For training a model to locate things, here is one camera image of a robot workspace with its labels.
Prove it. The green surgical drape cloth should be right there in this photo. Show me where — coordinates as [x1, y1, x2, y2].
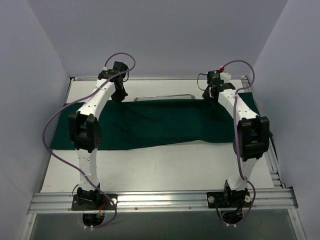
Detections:
[49, 91, 275, 151]

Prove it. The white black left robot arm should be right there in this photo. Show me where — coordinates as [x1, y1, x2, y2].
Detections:
[68, 68, 128, 210]

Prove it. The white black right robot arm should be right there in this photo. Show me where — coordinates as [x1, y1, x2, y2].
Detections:
[202, 82, 270, 207]

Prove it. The steel mesh instrument tray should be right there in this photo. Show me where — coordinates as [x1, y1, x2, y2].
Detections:
[133, 94, 196, 102]

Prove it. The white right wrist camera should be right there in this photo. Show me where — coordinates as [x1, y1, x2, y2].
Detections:
[206, 67, 232, 86]

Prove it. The back aluminium rail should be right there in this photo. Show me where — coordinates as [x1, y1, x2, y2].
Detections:
[71, 75, 250, 82]

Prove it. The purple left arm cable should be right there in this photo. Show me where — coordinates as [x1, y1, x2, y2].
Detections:
[41, 52, 137, 229]

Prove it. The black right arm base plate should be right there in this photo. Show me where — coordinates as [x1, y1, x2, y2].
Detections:
[206, 191, 252, 209]

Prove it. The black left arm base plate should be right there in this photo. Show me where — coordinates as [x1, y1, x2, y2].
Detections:
[71, 192, 118, 211]

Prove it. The aluminium frame rail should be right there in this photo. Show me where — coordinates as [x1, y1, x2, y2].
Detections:
[28, 188, 298, 214]

